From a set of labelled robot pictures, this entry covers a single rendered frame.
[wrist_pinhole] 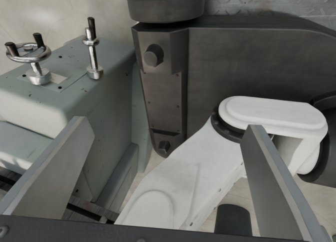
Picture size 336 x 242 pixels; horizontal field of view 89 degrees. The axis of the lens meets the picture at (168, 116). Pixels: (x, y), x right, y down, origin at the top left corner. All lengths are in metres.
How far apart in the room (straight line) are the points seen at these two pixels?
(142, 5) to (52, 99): 0.43
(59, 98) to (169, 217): 0.55
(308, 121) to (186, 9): 0.34
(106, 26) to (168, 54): 0.85
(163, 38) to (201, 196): 0.34
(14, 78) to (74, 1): 0.69
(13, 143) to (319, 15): 1.04
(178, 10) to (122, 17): 0.77
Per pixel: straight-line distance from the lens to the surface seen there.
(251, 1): 0.62
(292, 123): 0.41
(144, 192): 0.27
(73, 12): 1.38
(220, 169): 0.34
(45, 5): 1.53
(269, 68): 0.50
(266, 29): 0.46
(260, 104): 0.43
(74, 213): 0.78
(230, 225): 2.30
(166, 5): 0.44
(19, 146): 0.82
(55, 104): 0.67
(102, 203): 1.29
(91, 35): 0.68
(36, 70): 0.75
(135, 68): 1.02
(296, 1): 0.64
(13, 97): 0.76
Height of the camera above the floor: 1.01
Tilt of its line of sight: 46 degrees down
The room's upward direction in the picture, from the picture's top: 156 degrees counter-clockwise
